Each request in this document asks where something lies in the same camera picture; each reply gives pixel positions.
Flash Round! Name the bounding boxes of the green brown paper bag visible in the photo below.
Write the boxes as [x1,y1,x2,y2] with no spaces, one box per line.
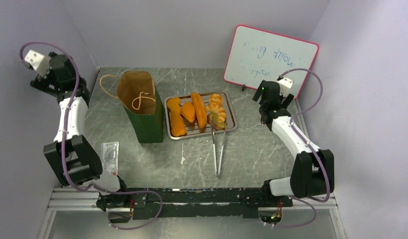
[99,71,164,143]

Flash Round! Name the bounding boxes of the silver metal tongs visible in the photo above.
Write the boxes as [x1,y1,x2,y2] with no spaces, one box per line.
[211,118,227,177]

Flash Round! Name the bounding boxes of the round orange fake bun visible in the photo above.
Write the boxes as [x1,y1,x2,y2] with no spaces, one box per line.
[209,93,223,106]

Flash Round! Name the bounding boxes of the white plastic packet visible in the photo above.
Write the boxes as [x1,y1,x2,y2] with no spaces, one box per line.
[100,141,120,175]

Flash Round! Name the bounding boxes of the long orange fake baguette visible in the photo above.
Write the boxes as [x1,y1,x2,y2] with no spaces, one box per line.
[191,93,207,128]

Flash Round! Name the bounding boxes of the orange fake croissant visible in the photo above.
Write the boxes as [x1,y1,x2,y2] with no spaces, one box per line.
[181,102,196,122]

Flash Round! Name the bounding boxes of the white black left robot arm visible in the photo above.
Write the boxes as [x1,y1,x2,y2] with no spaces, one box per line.
[24,50,131,207]

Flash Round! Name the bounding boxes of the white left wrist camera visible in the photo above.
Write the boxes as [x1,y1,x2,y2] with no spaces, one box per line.
[23,50,51,79]

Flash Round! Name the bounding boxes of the orange fake bread loaf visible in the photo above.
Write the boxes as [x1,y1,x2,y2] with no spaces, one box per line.
[167,98,186,137]

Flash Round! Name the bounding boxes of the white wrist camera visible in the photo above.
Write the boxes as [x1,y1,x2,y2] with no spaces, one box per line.
[23,50,51,79]
[277,76,294,97]

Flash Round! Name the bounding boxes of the aluminium frame rail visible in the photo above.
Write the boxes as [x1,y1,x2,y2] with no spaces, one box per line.
[48,188,338,211]

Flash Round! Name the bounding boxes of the tan round fake bun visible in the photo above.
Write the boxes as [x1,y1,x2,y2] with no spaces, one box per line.
[207,113,227,130]

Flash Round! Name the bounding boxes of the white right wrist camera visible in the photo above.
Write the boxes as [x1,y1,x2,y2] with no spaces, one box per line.
[277,76,294,97]

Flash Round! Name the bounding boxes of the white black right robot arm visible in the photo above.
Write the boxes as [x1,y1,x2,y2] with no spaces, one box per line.
[253,79,334,206]

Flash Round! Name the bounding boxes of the red framed whiteboard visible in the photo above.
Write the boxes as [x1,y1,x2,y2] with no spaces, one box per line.
[224,25,319,97]

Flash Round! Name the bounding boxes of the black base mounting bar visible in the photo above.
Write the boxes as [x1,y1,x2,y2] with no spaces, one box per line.
[96,186,293,220]

